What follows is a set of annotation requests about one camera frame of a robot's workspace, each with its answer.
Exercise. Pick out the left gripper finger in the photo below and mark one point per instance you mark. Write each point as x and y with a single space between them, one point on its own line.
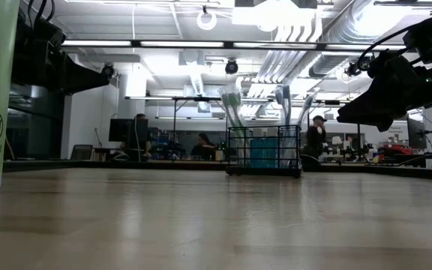
81 77

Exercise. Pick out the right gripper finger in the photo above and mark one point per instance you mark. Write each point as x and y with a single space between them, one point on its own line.
377 110

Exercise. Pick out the blue toothbrush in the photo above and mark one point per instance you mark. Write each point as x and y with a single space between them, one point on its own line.
308 107
279 97
287 99

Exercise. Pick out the black hanging spotlight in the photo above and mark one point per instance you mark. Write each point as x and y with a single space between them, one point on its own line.
231 66
107 69

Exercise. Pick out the long ceiling light strip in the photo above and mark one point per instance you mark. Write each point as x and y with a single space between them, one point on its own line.
276 45
182 44
351 47
96 43

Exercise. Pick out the red object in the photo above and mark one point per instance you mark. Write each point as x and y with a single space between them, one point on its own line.
396 150

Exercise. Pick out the dark side-on monitor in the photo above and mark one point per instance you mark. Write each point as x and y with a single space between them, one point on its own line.
416 135

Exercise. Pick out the dark glass partition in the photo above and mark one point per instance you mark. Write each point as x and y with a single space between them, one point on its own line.
36 123

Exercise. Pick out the person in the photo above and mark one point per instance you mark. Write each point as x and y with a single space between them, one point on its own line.
141 117
203 147
315 137

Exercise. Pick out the black computer monitor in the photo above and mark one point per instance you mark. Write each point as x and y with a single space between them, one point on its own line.
122 130

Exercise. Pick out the black office chair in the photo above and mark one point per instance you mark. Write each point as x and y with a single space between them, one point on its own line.
81 152

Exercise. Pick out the black ceiling camera cluster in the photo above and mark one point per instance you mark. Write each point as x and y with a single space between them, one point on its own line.
353 69

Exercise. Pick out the black workstation frame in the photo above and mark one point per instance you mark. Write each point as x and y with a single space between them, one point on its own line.
201 99
332 102

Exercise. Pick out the silver ventilation duct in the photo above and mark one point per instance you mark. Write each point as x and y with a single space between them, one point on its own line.
347 26

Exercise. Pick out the black aluminium table frame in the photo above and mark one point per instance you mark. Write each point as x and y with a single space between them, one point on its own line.
69 164

